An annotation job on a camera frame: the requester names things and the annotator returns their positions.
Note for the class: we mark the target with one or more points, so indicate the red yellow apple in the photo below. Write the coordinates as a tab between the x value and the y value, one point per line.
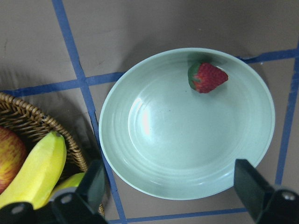
12	156

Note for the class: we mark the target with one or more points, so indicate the light green plate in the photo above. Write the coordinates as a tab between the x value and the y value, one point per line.
167	140

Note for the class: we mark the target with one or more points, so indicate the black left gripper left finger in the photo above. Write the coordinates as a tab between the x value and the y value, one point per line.
92	187

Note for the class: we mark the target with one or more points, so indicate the yellow banana top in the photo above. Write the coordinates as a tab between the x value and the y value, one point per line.
39	173

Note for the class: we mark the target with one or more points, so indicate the brown wicker basket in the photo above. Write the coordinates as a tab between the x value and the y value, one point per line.
31	125

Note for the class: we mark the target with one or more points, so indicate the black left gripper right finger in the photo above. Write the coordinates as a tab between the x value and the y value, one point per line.
252	189

